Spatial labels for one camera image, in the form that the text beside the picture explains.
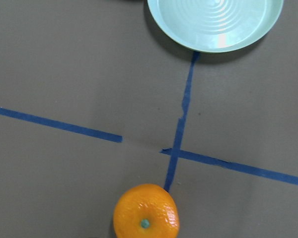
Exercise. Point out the orange fruit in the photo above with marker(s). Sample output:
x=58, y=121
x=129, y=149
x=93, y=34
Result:
x=146, y=211

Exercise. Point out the light green plate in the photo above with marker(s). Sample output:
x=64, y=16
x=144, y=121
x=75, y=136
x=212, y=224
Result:
x=215, y=26

